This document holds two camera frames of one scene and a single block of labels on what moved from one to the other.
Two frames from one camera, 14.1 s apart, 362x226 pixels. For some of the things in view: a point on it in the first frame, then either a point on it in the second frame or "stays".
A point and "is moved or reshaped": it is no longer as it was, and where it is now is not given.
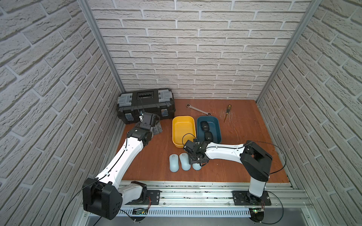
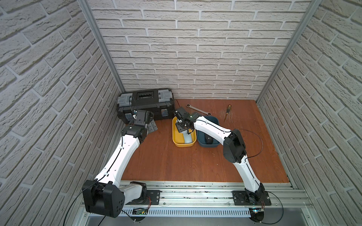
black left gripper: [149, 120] -> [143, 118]
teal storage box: [214, 126] stays
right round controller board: [257, 214] stays
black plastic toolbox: [131, 105] stays
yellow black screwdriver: [228, 108] stays
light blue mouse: [184, 159] is moved or reshaped
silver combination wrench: [189, 106] stays
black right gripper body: [193, 160] -> [180, 125]
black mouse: [209, 136] stays
